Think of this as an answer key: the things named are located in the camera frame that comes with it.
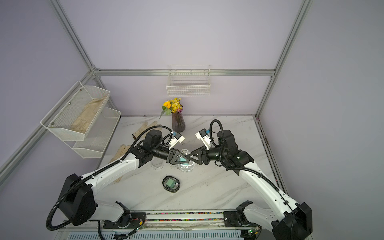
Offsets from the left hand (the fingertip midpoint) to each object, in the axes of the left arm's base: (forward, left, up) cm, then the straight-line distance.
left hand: (187, 162), depth 69 cm
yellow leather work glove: (+19, +47, -22) cm, 55 cm away
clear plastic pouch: (-1, 0, -2) cm, 3 cm away
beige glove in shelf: (+19, +55, +7) cm, 59 cm away
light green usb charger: (-2, +10, -21) cm, 24 cm away
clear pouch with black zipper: (-4, +7, -22) cm, 23 cm away
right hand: (+2, -2, +2) cm, 3 cm away
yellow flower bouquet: (+39, +11, +1) cm, 40 cm away
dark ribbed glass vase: (+39, +9, -16) cm, 43 cm away
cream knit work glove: (+43, +36, -24) cm, 61 cm away
